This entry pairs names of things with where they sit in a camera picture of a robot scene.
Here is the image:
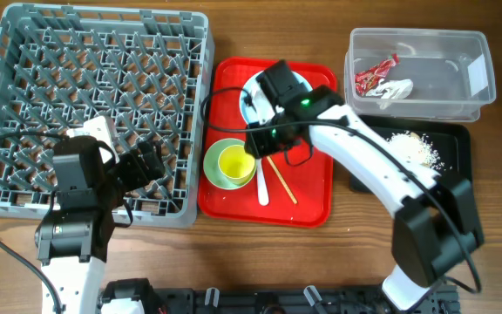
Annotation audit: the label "yellow cup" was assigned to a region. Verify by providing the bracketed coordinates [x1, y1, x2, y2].
[218, 144, 256, 186]

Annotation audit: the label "white plastic fork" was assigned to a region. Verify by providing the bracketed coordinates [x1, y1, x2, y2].
[256, 159, 269, 206]

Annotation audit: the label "red snack wrapper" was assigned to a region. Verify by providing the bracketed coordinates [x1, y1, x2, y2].
[354, 54, 399, 96]

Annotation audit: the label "white tissue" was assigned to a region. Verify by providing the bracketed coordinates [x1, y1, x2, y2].
[365, 79, 413, 110]

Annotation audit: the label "rice and food scraps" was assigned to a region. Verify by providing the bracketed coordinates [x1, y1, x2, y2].
[387, 131, 445, 170]

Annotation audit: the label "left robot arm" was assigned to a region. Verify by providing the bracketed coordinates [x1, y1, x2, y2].
[35, 136, 165, 313]

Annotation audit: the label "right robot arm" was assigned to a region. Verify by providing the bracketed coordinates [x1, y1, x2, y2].
[243, 85, 484, 311]

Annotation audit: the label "grey dishwasher rack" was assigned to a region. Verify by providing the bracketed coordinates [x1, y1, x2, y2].
[0, 3, 214, 228]

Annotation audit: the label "black waste tray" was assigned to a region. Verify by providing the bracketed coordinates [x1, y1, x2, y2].
[360, 115, 473, 181]

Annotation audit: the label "light blue plate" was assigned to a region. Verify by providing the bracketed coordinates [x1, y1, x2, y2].
[240, 64, 313, 125]

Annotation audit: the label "wooden chopstick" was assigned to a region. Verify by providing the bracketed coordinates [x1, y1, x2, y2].
[267, 156, 298, 205]

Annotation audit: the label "red plastic tray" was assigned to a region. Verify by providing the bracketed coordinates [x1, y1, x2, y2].
[198, 58, 337, 228]

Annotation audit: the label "clear plastic bin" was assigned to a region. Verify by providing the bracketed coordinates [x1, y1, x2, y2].
[344, 28, 497, 122]

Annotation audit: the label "white label sticker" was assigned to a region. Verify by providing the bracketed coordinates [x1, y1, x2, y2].
[467, 54, 488, 96]

